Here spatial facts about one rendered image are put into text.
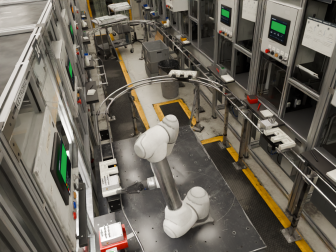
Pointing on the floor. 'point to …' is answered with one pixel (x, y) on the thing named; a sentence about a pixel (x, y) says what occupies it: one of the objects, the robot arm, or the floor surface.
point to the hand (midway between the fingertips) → (121, 191)
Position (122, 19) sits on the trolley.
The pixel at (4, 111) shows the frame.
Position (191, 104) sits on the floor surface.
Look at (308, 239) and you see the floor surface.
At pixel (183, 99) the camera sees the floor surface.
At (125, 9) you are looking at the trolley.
